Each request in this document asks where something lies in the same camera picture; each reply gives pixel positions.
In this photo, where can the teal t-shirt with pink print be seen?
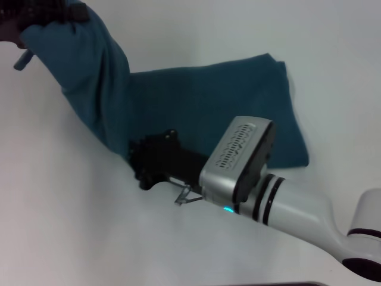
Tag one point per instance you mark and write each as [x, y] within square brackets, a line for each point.
[184, 110]

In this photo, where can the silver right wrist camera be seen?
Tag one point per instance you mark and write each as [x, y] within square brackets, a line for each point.
[238, 161]

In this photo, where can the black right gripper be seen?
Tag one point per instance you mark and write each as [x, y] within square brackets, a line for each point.
[169, 161]

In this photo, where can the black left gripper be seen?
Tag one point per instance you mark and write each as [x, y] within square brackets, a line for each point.
[18, 15]

